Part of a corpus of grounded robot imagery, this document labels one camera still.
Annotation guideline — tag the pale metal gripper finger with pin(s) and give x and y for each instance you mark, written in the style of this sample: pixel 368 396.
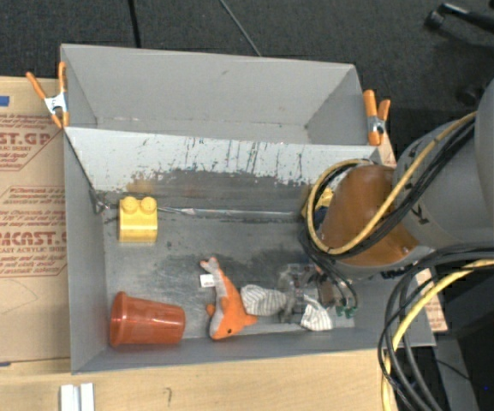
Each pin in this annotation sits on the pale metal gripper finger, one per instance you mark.
pixel 293 274
pixel 294 303

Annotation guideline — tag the white striped cloth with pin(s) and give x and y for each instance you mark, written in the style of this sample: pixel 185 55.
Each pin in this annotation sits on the white striped cloth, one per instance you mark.
pixel 263 300

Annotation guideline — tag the orange and grey plush fish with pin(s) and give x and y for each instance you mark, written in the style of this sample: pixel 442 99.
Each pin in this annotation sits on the orange and grey plush fish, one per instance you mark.
pixel 229 311

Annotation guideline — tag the orange plastic cup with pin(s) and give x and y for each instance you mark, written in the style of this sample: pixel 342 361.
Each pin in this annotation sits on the orange plastic cup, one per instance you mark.
pixel 148 320

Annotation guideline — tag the yellow toy brick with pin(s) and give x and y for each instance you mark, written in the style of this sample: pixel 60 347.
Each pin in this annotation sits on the yellow toy brick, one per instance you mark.
pixel 137 225

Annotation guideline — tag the grey metal bin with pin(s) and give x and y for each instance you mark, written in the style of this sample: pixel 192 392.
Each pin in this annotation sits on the grey metal bin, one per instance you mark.
pixel 212 101

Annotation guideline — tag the brown cardboard board red print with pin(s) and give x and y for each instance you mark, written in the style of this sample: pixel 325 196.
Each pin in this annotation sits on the brown cardboard board red print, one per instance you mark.
pixel 24 298

